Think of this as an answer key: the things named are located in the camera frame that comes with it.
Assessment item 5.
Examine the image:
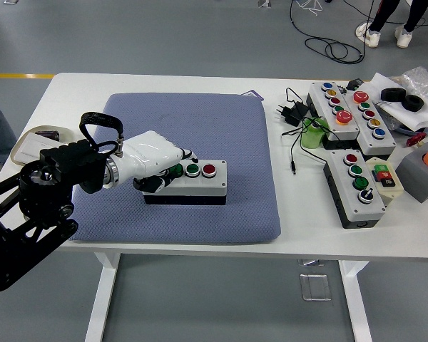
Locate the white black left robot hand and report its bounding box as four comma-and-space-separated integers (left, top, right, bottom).
110, 130, 200, 195

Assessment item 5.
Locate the grey four-button control box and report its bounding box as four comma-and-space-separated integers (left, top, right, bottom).
322, 149, 387, 229
142, 159, 228, 207

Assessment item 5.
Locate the grey five-button control box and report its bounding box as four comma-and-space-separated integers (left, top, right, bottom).
342, 90, 397, 161
305, 81, 361, 150

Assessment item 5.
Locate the blue-grey padded mat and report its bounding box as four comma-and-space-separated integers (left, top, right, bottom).
67, 92, 282, 245

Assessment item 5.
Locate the cream shallow tray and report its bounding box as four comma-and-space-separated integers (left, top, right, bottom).
11, 124, 76, 167

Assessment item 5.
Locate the small dark red item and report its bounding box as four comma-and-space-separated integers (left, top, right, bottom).
34, 130, 61, 141

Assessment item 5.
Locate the purple-edged card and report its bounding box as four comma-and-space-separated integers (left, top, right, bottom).
239, 88, 264, 103

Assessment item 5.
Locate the black power adapter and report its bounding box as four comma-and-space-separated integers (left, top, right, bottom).
273, 101, 310, 126

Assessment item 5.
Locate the white table leg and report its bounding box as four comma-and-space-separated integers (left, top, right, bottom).
338, 259, 374, 342
84, 252, 121, 342

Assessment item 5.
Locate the green tape roll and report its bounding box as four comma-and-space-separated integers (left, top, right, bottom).
300, 116, 330, 150

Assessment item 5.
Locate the silver floor socket plate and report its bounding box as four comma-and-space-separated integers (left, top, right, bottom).
299, 273, 332, 302

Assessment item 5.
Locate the red valve knob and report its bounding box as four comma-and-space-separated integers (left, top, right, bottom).
405, 132, 428, 147

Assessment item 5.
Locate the white paper sheet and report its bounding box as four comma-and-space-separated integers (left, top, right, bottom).
349, 72, 428, 131

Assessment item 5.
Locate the grey block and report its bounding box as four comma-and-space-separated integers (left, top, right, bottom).
395, 140, 428, 204

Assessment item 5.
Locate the clear bubble wrap bag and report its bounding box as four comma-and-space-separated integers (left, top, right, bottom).
390, 66, 428, 115

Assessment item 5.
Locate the white wall switch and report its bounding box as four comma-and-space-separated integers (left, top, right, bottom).
15, 133, 62, 162

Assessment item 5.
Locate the black adapter cable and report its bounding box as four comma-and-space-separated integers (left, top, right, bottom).
280, 87, 329, 175

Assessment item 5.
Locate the black floor cable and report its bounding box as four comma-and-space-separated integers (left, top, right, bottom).
289, 0, 365, 65

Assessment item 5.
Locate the white floor cable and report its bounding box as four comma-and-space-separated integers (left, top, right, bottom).
295, 0, 324, 17

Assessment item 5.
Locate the cream three-button switch box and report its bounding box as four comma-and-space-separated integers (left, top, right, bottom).
364, 156, 404, 206

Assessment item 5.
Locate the black foam ring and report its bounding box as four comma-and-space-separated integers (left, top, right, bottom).
402, 94, 425, 113
379, 87, 407, 103

